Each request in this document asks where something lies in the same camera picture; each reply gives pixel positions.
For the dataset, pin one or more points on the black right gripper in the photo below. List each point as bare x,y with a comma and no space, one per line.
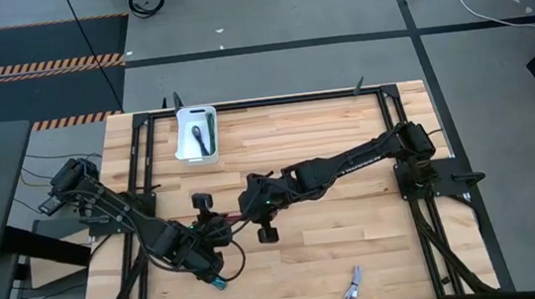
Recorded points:
270,196

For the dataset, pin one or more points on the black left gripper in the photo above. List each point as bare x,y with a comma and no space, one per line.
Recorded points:
211,231

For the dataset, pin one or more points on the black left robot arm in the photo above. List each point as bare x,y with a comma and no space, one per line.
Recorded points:
124,211

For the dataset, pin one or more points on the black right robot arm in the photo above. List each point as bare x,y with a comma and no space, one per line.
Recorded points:
362,154

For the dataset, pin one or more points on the white plastic bin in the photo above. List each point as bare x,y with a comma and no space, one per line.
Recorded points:
187,148

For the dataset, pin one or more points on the black table clamp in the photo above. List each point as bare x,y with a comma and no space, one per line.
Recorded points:
359,85
177,100

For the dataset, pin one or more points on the black mat with hazard stripes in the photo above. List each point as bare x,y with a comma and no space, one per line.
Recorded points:
37,44
68,98

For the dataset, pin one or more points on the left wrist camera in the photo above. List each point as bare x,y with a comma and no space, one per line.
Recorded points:
201,200

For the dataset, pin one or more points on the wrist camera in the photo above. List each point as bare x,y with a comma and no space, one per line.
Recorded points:
201,200
268,234

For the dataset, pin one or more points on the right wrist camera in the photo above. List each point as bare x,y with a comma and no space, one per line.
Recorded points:
268,234

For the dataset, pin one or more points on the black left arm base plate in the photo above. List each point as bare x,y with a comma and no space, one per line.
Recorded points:
146,202

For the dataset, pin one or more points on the black aluminium table frame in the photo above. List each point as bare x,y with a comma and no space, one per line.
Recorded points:
267,102

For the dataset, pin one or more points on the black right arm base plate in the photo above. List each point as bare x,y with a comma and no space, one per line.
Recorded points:
442,178

